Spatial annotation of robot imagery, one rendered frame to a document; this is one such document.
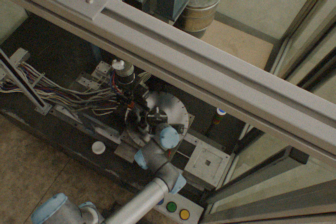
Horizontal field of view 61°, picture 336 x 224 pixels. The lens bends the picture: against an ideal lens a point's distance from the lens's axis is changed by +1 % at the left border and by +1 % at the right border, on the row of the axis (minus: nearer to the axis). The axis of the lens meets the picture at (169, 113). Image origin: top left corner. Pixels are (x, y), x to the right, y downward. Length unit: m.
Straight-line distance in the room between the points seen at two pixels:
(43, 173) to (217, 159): 1.49
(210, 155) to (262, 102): 1.19
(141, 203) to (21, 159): 1.70
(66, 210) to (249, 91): 0.76
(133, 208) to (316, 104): 0.77
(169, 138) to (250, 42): 1.19
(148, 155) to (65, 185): 1.41
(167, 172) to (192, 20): 0.99
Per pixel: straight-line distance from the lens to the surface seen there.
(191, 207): 1.43
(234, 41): 2.04
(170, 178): 1.06
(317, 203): 0.51
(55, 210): 0.96
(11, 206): 2.53
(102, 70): 1.67
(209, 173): 1.46
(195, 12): 1.71
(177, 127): 1.28
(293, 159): 0.65
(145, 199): 1.01
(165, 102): 1.50
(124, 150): 1.54
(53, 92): 1.81
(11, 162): 2.60
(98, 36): 0.36
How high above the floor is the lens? 2.30
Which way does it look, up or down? 67 degrees down
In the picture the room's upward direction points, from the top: 10 degrees clockwise
